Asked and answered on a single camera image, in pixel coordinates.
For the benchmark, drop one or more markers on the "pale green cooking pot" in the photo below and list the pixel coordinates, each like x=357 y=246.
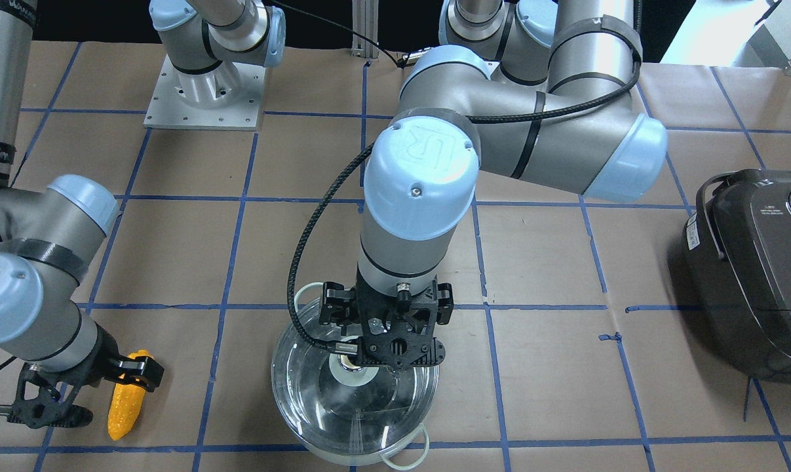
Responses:
x=340 y=340

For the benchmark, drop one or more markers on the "dark grey rice cooker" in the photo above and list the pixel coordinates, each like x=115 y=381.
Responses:
x=738 y=249

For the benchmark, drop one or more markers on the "glass pot lid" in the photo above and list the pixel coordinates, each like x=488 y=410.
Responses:
x=348 y=415

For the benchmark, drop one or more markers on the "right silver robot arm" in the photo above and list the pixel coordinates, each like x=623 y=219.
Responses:
x=48 y=238

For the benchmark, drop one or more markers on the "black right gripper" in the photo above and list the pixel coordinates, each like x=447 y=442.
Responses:
x=103 y=352

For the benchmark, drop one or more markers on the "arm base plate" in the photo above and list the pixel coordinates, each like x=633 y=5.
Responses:
x=227 y=98
x=492 y=66

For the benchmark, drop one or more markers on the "yellow corn cob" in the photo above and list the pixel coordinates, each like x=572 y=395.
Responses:
x=124 y=411

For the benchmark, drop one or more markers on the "aluminium frame post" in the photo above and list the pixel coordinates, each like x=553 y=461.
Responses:
x=364 y=22

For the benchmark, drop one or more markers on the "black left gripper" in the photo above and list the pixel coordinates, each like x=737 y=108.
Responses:
x=335 y=303

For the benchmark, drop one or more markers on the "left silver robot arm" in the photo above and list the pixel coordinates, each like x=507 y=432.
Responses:
x=537 y=91

